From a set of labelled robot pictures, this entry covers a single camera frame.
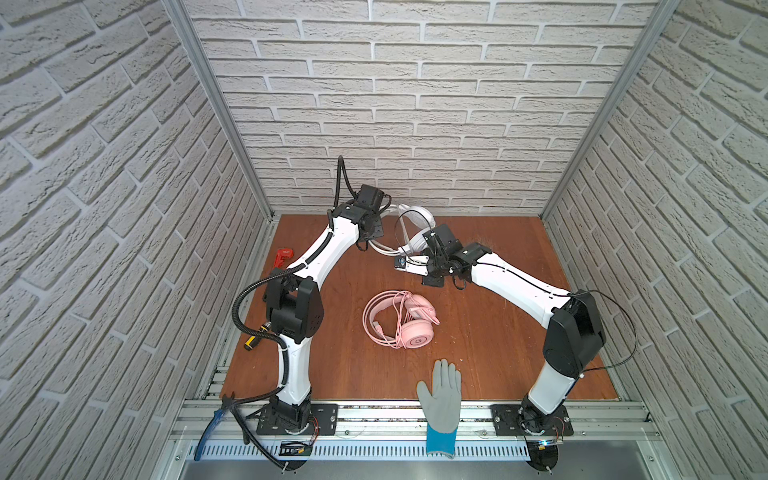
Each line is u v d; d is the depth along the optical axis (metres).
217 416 0.73
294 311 0.52
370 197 0.71
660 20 0.70
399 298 0.90
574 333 0.45
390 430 0.73
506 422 0.74
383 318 0.92
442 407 0.75
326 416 0.74
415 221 0.90
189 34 0.73
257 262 1.10
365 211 0.66
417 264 0.74
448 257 0.65
